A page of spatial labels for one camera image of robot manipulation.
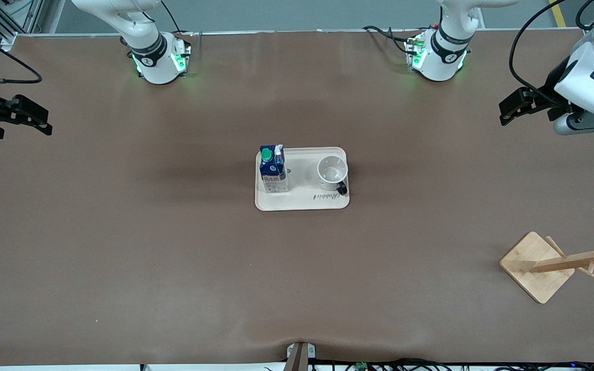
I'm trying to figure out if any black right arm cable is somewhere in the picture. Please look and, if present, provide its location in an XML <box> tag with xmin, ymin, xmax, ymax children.
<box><xmin>0</xmin><ymin>26</ymin><xmax>43</xmax><ymax>86</ymax></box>

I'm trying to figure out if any wooden mug tree stand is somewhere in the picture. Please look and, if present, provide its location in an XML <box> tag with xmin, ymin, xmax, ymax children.
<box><xmin>500</xmin><ymin>221</ymin><xmax>594</xmax><ymax>305</ymax></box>

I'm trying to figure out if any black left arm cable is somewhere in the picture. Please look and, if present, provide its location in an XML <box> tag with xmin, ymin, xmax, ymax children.
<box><xmin>508</xmin><ymin>0</ymin><xmax>594</xmax><ymax>99</ymax></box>

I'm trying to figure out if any white tray with rabbit print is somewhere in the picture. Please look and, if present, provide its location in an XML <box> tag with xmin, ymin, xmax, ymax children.
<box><xmin>255</xmin><ymin>147</ymin><xmax>350</xmax><ymax>212</ymax></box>

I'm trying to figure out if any blue milk carton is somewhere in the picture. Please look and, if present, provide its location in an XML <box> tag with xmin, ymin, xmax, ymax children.
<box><xmin>259</xmin><ymin>144</ymin><xmax>289</xmax><ymax>194</ymax></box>

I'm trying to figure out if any aluminium frame post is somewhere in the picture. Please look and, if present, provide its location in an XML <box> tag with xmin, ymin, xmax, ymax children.
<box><xmin>0</xmin><ymin>0</ymin><xmax>46</xmax><ymax>52</ymax></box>

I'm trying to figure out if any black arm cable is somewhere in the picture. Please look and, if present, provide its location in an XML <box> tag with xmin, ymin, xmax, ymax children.
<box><xmin>0</xmin><ymin>26</ymin><xmax>43</xmax><ymax>86</ymax></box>
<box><xmin>508</xmin><ymin>0</ymin><xmax>594</xmax><ymax>99</ymax></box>

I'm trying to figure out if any black base power cable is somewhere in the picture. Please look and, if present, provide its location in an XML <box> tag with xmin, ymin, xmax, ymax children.
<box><xmin>160</xmin><ymin>0</ymin><xmax>195</xmax><ymax>38</ymax></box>
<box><xmin>362</xmin><ymin>25</ymin><xmax>413</xmax><ymax>55</ymax></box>

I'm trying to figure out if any white smiley mug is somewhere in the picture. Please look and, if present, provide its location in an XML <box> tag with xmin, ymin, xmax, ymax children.
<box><xmin>317</xmin><ymin>155</ymin><xmax>350</xmax><ymax>197</ymax></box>

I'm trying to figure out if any brown table cover mat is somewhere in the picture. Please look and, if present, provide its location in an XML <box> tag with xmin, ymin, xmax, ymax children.
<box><xmin>0</xmin><ymin>30</ymin><xmax>594</xmax><ymax>367</ymax></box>

